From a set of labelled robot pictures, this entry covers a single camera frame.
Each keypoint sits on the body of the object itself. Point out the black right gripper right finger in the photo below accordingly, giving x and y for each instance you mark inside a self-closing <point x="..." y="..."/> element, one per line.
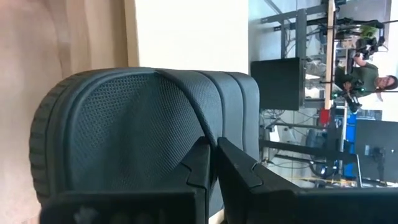
<point x="245" y="193"/>

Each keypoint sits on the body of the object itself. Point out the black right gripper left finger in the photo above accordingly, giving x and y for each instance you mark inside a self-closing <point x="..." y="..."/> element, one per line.
<point x="196" y="174"/>

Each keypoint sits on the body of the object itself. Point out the black rubber slide sandal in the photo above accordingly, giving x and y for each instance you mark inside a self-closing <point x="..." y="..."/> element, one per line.
<point x="124" y="130"/>

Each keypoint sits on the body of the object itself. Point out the black background robot arm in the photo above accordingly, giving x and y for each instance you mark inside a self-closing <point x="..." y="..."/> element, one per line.
<point x="353" y="99"/>
<point x="367" y="49"/>

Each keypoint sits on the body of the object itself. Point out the black table beam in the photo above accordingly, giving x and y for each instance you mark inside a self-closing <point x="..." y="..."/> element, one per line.
<point x="295" y="148"/>

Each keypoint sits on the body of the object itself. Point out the red box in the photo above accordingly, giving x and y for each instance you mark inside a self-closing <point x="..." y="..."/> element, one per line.
<point x="324" y="117"/>

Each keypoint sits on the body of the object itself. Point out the black monitor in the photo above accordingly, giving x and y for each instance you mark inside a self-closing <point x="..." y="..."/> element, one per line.
<point x="276" y="84"/>
<point x="376" y="140"/>

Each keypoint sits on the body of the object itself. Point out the blue bin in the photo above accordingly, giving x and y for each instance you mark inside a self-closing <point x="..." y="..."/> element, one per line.
<point x="350" y="133"/>

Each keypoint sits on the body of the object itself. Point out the wooden background table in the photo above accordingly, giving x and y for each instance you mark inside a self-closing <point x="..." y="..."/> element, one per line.
<point x="329" y="62"/>

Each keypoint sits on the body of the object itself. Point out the person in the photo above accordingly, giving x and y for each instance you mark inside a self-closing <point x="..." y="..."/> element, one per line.
<point x="363" y="77"/>

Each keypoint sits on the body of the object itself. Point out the grey metal rack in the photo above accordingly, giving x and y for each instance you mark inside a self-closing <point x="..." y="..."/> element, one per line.
<point x="301" y="34"/>

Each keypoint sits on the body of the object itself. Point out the green background plant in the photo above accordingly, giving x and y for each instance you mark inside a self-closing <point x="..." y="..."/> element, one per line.
<point x="368" y="31"/>

